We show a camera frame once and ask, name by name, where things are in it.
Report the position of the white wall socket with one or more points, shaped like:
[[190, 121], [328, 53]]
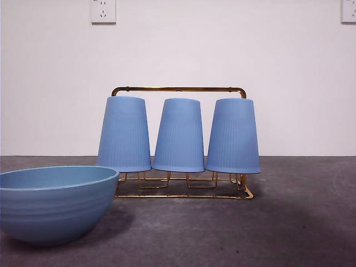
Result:
[[349, 11], [103, 12]]

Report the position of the blue ceramic bowl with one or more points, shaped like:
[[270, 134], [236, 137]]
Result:
[[55, 205]]

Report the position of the blue ribbed cup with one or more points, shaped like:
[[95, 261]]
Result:
[[233, 136], [123, 133], [179, 136]]

